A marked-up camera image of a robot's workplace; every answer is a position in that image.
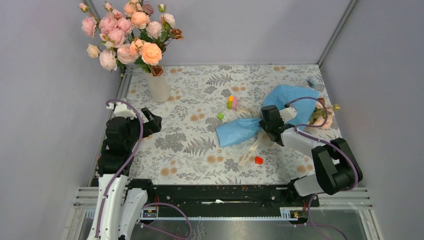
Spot cream printed ribbon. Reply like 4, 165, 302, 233
237, 102, 266, 168

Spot flower bouquet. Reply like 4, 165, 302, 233
216, 84, 334, 148

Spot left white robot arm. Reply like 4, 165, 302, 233
87, 104, 162, 240

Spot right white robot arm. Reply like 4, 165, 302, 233
259, 105, 363, 206

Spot white ceramic vase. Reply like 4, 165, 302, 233
145, 73, 171, 103

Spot red block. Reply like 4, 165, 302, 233
254, 156, 264, 165

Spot stacked coloured toy blocks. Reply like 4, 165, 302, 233
226, 95, 238, 111

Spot pink and peach rose bunch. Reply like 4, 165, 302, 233
78, 0, 184, 77

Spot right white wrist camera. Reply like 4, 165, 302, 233
279, 106, 297, 123

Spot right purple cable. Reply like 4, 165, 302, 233
286, 96, 360, 240

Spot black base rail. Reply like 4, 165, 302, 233
132, 179, 320, 220

